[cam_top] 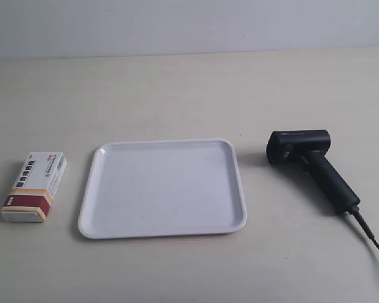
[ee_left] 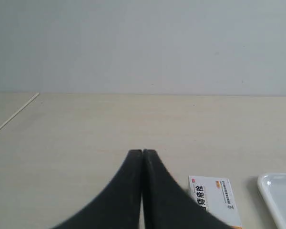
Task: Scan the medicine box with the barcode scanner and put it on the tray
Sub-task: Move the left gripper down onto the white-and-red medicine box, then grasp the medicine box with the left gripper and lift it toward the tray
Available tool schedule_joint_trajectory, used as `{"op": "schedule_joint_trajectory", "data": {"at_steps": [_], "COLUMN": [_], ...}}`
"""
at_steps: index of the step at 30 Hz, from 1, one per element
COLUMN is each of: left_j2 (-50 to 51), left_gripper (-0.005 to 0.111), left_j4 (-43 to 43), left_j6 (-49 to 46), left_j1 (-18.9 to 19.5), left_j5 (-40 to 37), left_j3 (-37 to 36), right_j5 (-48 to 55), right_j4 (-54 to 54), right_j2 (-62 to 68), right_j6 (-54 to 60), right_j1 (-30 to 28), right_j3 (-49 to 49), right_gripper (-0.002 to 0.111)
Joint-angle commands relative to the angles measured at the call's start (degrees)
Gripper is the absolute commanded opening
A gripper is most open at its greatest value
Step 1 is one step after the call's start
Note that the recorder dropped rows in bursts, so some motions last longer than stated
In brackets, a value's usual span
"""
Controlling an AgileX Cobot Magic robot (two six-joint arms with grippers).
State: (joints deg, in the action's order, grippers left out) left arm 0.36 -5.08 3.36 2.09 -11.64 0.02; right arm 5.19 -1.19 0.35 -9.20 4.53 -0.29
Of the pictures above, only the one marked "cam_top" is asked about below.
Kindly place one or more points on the white medicine box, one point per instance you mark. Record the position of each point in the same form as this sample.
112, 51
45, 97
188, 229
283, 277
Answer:
33, 192

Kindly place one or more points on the white plastic tray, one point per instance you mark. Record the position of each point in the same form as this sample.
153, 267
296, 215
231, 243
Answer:
162, 189

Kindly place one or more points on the black handheld barcode scanner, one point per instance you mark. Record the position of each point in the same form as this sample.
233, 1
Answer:
307, 148

